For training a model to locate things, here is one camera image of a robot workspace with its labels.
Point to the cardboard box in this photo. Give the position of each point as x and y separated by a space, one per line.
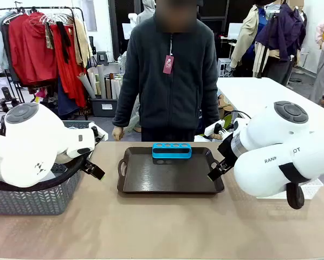
224 104

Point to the beige hanging garment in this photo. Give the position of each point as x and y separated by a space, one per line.
82 40

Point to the grey computer tower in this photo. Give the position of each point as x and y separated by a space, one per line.
224 67

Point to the green plastic object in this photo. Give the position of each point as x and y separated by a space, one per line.
227 120

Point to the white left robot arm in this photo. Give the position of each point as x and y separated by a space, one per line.
29 140

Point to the maroon hanging tag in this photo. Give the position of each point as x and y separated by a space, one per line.
168 64

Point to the blue test tube rack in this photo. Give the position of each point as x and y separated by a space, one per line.
172 153

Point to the grey paper roll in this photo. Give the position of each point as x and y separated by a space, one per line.
102 81

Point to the black camera tripod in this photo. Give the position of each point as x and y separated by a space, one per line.
7 97

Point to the red hanging dress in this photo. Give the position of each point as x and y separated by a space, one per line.
70 75

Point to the grey plastic stool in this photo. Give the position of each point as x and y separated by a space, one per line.
102 57

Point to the black hanging scarf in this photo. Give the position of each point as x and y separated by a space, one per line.
64 40

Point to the mannequin in beige coat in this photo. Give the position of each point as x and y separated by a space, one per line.
246 40

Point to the black clothes rack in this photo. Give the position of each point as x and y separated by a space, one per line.
42 8

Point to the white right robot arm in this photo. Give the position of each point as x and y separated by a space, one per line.
275 151

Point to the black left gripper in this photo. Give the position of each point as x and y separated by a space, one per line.
85 165

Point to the brown paper roll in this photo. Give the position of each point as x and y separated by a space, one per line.
108 88

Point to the grey plastic basket with label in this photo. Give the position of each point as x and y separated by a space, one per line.
78 124

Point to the red hanging jacket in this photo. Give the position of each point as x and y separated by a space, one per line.
29 51

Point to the person in dark fleece jacket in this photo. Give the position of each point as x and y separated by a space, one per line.
167 81

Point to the person's right hand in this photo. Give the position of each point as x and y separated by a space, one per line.
117 134

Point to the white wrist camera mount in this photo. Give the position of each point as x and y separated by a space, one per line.
217 128
99 132

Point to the dark brown plastic tray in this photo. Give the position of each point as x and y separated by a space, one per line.
167 173

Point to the large grey plastic basket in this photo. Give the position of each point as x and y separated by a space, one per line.
37 200

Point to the white plastic basket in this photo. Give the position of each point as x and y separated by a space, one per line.
311 189

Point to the dark grey storage bin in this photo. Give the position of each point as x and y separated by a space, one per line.
105 107

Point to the mannequin in grey hoodie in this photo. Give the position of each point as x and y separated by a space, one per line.
145 12

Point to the white table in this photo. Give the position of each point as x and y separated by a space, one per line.
259 92

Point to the white paper roll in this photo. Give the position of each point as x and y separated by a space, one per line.
93 78

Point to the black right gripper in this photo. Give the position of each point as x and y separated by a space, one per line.
227 147

